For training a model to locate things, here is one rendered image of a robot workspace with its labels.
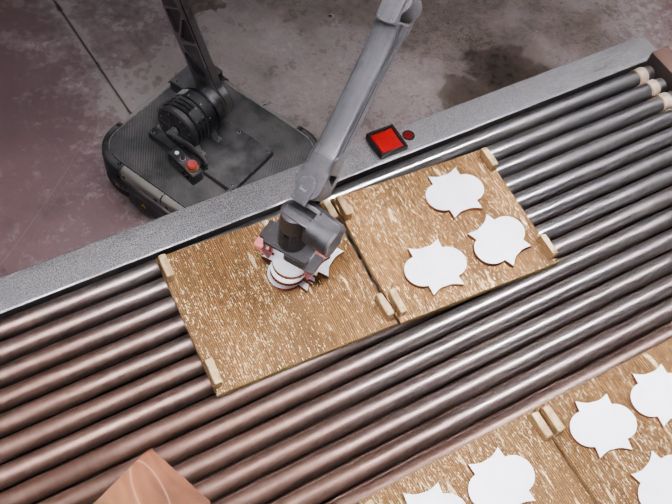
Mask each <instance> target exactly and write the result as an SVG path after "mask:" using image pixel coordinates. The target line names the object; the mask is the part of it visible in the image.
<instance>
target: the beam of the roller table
mask: <svg viewBox="0 0 672 504"><path fill-rule="evenodd" d="M656 50H657V49H656V48H655V47H654V46H653V45H652V44H651V42H650V41H649V40H648V39H647V38H646V37H645V36H644V35H641V36H639V37H636V38H633V39H631V40H628V41H625V42H623V43H620V44H618V45H615V46H612V47H610V48H607V49H604V50H602V51H599V52H596V53H594V54H591V55H588V56H586V57H583V58H580V59H578V60H575V61H573V62H570V63H567V64H565V65H562V66H559V67H557V68H554V69H551V70H549V71H546V72H543V73H541V74H538V75H536V76H533V77H530V78H528V79H525V80H522V81H520V82H517V83H514V84H512V85H509V86H506V87H504V88H501V89H498V90H496V91H493V92H491V93H488V94H485V95H483V96H480V97H477V98H475V99H472V100H469V101H467V102H464V103H461V104H459V105H456V106H453V107H451V108H448V109H446V110H443V111H440V112H438V113H435V114H432V115H430V116H427V117H424V118H422V119H419V120H416V121H414V122H411V123H408V124H406V125H403V126H401V127H398V128H396V129H397V131H398V132H399V134H400V135H401V136H402V133H403V132H404V131H406V130H410V131H412V132H413V133H414V134H415V138H414V139H413V140H406V139H404V138H403V136H402V138H403V139H404V140H405V142H406V143H407V145H408V148H407V150H405V151H403V152H400V153H397V154H395V155H392V156H390V157H387V158H385V159H382V160H381V159H380V158H379V157H378V155H377V154H376V152H375V151H374V149H373V148H372V147H371V145H370V144H369V142H368V141H367V139H366V140H364V141H361V142H358V143H356V144H353V145H351V146H350V148H349V150H348V153H347V155H346V158H345V162H344V164H343V167H342V169H341V171H340V173H339V175H338V177H339V179H338V181H337V183H336V185H335V187H334V188H337V187H339V186H342V185H344V184H347V183H350V182H352V181H355V180H357V179H360V178H362V177H365V176H367V175H370V174H372V173H375V172H377V171H380V170H383V169H385V168H388V167H390V166H393V165H395V164H398V163H400V162H403V161H405V160H408V159H411V158H413V157H416V156H418V155H421V154H423V153H426V152H428V151H431V150H433V149H436V148H438V147H441V146H444V145H446V144H449V143H451V142H454V141H456V140H459V139H461V138H464V137H466V136H469V135H472V134H474V133H477V132H479V131H482V130H484V129H487V128H489V127H492V126H494V125H497V124H499V123H502V122H505V121H507V120H510V119H512V118H515V117H517V116H520V115H522V114H525V113H527V112H530V111H532V110H535V109H538V108H540V107H543V106H545V105H548V104H550V103H553V102H555V101H558V100H560V99H563V98H566V97H568V96H571V95H573V94H576V93H578V92H581V91H583V90H586V89H588V88H591V87H593V86H596V85H599V84H601V83H604V82H606V81H609V80H611V79H614V78H616V77H619V76H621V75H624V74H626V73H629V72H630V71H631V70H633V69H636V68H638V67H644V66H645V64H646V62H647V60H648V58H649V57H650V55H651V53H652V52H653V51H656ZM301 166H302V164H300V165H297V166H295V167H292V168H289V169H287V170H284V171H281V172H279V173H276V174H274V175H271V176H268V177H266V178H263V179H260V180H258V181H255V182H252V183H250V184H247V185H244V186H242V187H239V188H236V189H234V190H231V191H229V192H226V193H223V194H221V195H218V196H215V197H213V198H210V199H207V200H205V201H202V202H199V203H197V204H194V205H192V206H189V207H186V208H184V209H181V210H178V211H176V212H173V213H170V214H168V215H165V216H162V217H160V218H157V219H154V220H152V221H149V222H147V223H144V224H141V225H139V226H136V227H133V228H131V229H128V230H125V231H123V232H120V233H117V234H115V235H112V236H109V237H107V238H104V239H102V240H99V241H96V242H94V243H91V244H88V245H86V246H83V247H80V248H78V249H75V250H72V251H70V252H67V253H64V254H62V255H59V256H57V257H54V258H51V259H49V260H46V261H43V262H41V263H38V264H35V265H33V266H30V267H27V268H25V269H22V270H20V271H17V272H14V273H12V274H9V275H6V276H4V277H1V278H0V320H1V319H4V318H7V317H9V316H12V315H14V314H17V313H19V312H22V311H24V310H27V309H29V308H32V307H34V306H37V305H40V304H42V303H45V302H47V301H50V300H52V299H55V298H57V297H60V296H62V295H65V294H67V293H70V292H73V291H75V290H78V289H80V288H83V287H85V286H88V285H90V284H93V283H95V282H98V281H101V280H103V279H106V278H108V277H111V276H113V275H116V274H118V273H121V272H123V271H126V270H128V269H131V268H134V267H136V266H139V265H141V264H144V263H146V262H149V261H151V260H154V259H156V258H157V257H158V256H159V255H161V254H169V253H172V252H174V251H177V250H179V249H182V248H184V247H187V246H189V245H192V244H195V243H197V242H200V241H202V240H205V239H207V238H210V237H212V236H215V235H217V234H220V233H222V232H225V231H228V230H230V229H233V228H235V227H238V226H240V225H243V224H245V223H248V222H250V221H253V220H256V219H258V218H261V217H263V216H266V215H268V214H271V213H273V212H276V211H278V210H280V209H281V206H282V205H283V204H284V203H285V202H286V201H288V200H293V199H292V198H290V195H291V194H292V192H293V190H294V182H295V179H296V177H297V174H298V172H299V170H300V168H301Z"/></svg>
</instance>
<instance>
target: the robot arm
mask: <svg viewBox="0 0 672 504"><path fill-rule="evenodd" d="M422 1H423V0H382V2H381V4H380V6H379V8H378V10H377V12H376V14H375V15H376V17H375V20H374V22H373V26H372V30H371V32H370V34H369V37H368V39H367V41H366V43H365V45H364V47H363V49H362V51H361V54H360V56H359V58H358V60H357V62H356V64H355V66H354V68H353V70H352V72H351V74H350V76H349V78H348V80H347V82H346V84H345V87H344V89H343V91H342V93H341V95H340V97H339V99H338V101H337V103H336V105H335V107H334V109H333V111H332V113H331V115H330V117H329V120H328V122H327V124H326V126H325V128H324V130H323V132H322V134H321V136H320V137H319V139H318V141H317V143H316V144H315V145H314V146H313V148H312V150H311V152H310V154H309V156H308V158H307V160H306V162H303V164H302V166H301V168H300V170H299V172H298V174H297V177H296V179H295V182H294V190H293V192H292V194H291V195H290V198H292V199H293V200H288V201H286V202H285V203H284V204H283V205H282V206H281V209H280V219H279V220H277V222H275V221H273V220H270V221H269V222H268V223H267V225H266V226H265V227H264V229H263V230H262V231H261V232H260V234H259V236H258V238H257V239H256V241H255V242H254V246H255V247H256V248H257V249H258V250H260V251H261V252H262V253H263V254H264V255H265V256H266V257H267V258H269V257H270V256H271V255H272V252H273V249H276V250H277V251H279V252H281V253H283V254H284V256H283V259H284V260H285V261H286V262H288V263H290V264H292V265H294V266H296V267H298V268H299V269H301V270H303V271H304V275H305V277H306V279H307V280H308V279H309V278H310V277H312V276H313V275H314V274H315V272H316V271H317V270H318V268H319V267H320V265H321V264H322V262H323V261H324V260H325V258H327V257H329V256H330V255H332V253H333V252H334V251H335V250H336V249H337V247H338V246H339V244H340V242H341V240H342V237H343V235H344V233H345V231H346V228H345V226H344V225H343V224H342V223H340V222H339V221H338V220H336V219H335V218H334V217H333V216H331V215H330V213H329V212H327V211H326V210H324V209H323V208H321V207H320V206H319V205H320V203H321V202H322V201H324V200H326V199H327V198H329V197H330V195H331V194H332V191H333V189H334V187H335V185H336V183H337V181H338V179H339V177H338V175H339V173H340V171H341V169H342V167H343V164H344V162H345V158H346V155H347V153H348V150H349V148H350V146H351V144H352V142H353V140H354V138H355V136H356V134H357V131H358V129H359V127H360V125H361V123H362V121H363V119H364V117H365V115H366V113H367V111H368V109H369V107H370V105H371V103H372V101H373V99H374V97H375V95H376V93H377V91H378V89H379V87H380V85H381V83H382V81H383V79H384V77H385V74H386V72H387V70H388V68H389V66H390V64H391V62H392V60H393V58H394V56H395V54H396V52H397V51H398V49H399V47H400V45H401V43H402V42H403V41H404V40H405V38H406V36H408V34H409V32H410V30H411V28H412V26H413V24H414V22H415V20H416V19H417V18H418V17H419V16H420V14H421V11H422ZM309 209H310V210H309ZM311 210H312V211H313V212H315V213H316V214H317V215H316V214H315V213H313V212H312V211H311ZM266 245H268V246H269V251H268V250H267V249H266ZM315 251H317V254H315V255H314V257H313V258H312V259H311V261H310V258H311V257H312V255H313V254H314V252H315ZM309 261H310V262H309Z"/></svg>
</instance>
